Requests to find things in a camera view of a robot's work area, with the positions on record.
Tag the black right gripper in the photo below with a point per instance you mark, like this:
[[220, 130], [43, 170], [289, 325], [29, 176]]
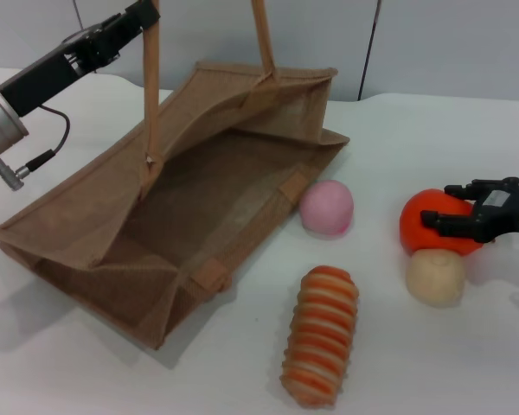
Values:
[[510, 216]]

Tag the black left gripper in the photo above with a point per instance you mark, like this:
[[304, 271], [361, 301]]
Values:
[[47, 73]]

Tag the orange toy fruit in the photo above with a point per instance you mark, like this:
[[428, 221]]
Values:
[[432, 201]]

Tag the pink toy peach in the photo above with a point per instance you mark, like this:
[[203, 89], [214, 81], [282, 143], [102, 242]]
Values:
[[326, 207]]

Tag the brown woven handbag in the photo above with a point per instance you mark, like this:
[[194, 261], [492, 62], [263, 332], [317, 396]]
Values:
[[225, 181]]

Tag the cream round bun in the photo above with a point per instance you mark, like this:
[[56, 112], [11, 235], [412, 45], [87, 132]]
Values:
[[434, 279]]

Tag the orange striped bread loaf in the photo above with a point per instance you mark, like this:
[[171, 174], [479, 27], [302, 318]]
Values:
[[322, 337]]

